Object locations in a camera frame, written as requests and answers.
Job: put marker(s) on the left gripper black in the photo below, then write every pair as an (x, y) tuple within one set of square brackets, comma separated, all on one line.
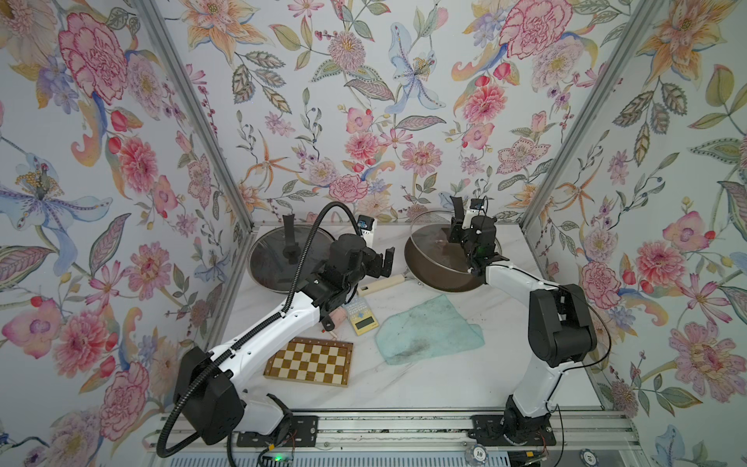
[(378, 269)]

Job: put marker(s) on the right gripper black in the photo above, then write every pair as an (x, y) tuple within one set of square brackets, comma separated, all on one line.
[(457, 231)]

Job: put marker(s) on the glass pot lid black handle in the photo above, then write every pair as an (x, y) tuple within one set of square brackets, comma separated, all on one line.
[(459, 207)]

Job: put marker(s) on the light green cleaning cloth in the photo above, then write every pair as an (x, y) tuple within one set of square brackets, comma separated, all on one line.
[(430, 330)]

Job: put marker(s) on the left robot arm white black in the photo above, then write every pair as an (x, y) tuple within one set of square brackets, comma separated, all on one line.
[(210, 400)]

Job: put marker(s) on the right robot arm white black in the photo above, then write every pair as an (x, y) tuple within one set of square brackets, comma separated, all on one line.
[(560, 330)]

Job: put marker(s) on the pink small object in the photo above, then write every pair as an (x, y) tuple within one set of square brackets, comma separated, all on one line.
[(335, 319)]

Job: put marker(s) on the yellow blue calculator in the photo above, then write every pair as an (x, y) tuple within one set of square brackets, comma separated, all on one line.
[(360, 316)]

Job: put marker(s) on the wooden chessboard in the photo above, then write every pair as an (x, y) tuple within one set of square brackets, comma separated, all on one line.
[(305, 360)]

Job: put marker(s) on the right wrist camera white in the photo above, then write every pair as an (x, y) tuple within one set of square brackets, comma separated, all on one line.
[(478, 207)]

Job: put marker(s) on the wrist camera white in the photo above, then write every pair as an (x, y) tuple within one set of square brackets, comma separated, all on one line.
[(478, 207), (366, 225)]

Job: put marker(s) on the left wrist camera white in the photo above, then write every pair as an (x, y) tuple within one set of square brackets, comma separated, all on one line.
[(366, 225)]

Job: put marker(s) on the brown frying pan cream handle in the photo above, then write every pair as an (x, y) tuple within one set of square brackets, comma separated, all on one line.
[(437, 268)]

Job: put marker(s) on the glass wok lid black handle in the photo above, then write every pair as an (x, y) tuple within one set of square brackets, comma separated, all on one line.
[(274, 258)]

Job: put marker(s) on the black wok with handle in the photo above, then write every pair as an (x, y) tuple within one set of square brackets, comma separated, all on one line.
[(306, 304)]

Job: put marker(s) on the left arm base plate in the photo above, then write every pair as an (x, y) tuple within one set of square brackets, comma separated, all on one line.
[(295, 432)]

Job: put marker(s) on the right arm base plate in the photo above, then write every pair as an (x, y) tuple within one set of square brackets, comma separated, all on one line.
[(492, 430)]

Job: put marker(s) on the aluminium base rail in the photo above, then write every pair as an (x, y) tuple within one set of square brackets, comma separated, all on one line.
[(567, 430)]

